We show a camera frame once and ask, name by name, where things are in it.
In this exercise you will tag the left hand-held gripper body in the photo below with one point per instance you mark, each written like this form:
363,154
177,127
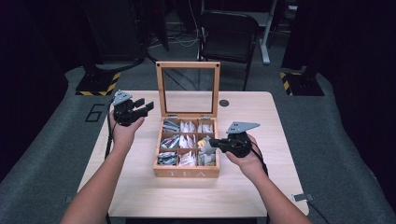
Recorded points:
123,110

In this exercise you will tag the black folding chair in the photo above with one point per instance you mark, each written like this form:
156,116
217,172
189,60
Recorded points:
229,40

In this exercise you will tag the person's left hand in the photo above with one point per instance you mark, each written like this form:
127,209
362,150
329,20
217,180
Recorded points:
124,135

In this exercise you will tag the black yellow striped stand base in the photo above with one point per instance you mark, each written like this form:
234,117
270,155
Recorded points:
300,84
96,84

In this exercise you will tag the grey tape strip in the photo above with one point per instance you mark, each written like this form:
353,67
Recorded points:
67,199
303,197

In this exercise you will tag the white desk leg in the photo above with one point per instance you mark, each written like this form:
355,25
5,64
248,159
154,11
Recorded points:
266,46

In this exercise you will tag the pile of tea bags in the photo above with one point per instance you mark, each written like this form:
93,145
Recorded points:
184,142

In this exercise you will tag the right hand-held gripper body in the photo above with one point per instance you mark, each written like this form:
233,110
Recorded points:
238,144

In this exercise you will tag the grey tea bag packet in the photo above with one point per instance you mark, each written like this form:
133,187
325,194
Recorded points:
208,151

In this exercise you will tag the person's right hand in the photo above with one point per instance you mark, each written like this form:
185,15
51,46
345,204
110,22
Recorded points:
250,163

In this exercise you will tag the wooden tea box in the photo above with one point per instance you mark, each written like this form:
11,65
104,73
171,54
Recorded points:
186,171

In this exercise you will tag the dark curtain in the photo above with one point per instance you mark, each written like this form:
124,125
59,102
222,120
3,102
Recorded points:
358,62
28,77

